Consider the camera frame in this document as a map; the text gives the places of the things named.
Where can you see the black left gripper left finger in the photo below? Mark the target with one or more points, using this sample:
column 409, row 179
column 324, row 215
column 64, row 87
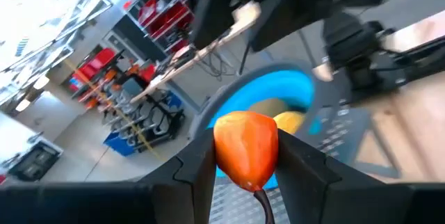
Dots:
column 187, row 189

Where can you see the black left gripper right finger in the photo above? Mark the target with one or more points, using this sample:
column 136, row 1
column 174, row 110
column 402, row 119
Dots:
column 313, row 189

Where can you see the orange-red peach with stem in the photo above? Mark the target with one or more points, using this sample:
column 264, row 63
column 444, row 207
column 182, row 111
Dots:
column 243, row 147

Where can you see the yellow corn cob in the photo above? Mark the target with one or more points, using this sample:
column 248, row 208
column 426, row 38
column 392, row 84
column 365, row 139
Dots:
column 290, row 121

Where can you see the plain brown-green kiwi fruit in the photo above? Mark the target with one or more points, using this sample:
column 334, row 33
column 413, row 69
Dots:
column 267, row 107

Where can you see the teal collapsible bowl grey rim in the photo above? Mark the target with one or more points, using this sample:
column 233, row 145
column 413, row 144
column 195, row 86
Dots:
column 278, row 85

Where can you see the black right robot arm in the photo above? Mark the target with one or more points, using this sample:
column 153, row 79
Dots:
column 351, row 39

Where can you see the blue plastic crate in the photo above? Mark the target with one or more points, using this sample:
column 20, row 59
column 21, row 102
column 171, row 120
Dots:
column 120, row 145

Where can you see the wooden top desk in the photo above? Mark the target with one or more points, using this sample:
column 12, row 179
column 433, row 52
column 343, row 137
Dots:
column 194, row 57

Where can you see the black equipment case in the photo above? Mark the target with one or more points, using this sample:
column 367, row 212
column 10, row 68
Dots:
column 34, row 163

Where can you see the red storage bin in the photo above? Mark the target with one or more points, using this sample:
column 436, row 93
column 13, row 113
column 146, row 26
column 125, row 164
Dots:
column 101, row 58

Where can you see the metal rack with red bins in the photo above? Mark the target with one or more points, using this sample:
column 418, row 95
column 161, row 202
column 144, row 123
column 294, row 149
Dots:
column 163, row 18

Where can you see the black monitor panel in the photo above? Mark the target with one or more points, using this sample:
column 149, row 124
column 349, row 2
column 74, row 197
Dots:
column 212, row 8
column 295, row 5

